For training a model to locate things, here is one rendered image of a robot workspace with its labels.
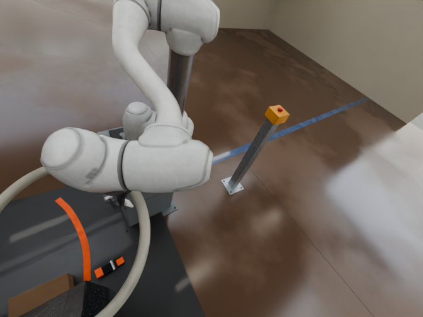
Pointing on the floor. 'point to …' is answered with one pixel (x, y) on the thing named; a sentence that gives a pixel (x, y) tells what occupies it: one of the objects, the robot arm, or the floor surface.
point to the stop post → (233, 186)
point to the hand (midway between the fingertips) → (141, 193)
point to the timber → (39, 295)
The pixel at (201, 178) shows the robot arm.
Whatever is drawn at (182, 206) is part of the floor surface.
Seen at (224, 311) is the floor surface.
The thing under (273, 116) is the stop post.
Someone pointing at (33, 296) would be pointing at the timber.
